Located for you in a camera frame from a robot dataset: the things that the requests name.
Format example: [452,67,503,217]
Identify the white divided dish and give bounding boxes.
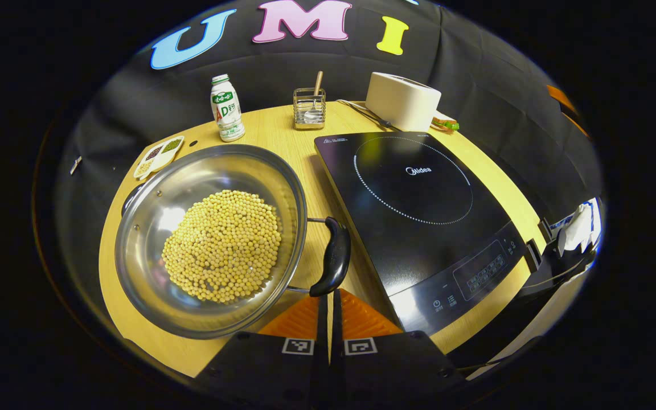
[133,136,185,181]

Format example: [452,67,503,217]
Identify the wooden-handled spoon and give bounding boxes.
[304,71,325,123]

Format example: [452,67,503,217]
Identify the white drink bottle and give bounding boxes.
[210,74,246,142]

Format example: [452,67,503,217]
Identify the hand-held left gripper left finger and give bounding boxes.
[200,293,330,408]

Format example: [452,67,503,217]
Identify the stainless steel pot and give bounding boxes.
[114,143,352,341]

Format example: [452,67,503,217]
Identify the pile of yellow soybeans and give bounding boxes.
[161,190,283,304]

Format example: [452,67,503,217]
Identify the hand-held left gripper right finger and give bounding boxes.
[331,288,468,408]

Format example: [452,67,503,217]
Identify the wire mesh holder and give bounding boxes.
[293,87,327,130]

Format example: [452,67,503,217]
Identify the black backdrop cloth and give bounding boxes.
[54,0,605,325]

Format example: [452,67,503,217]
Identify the black power cable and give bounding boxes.
[337,100,395,129]

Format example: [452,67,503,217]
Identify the black induction cooktop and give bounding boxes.
[313,132,535,337]

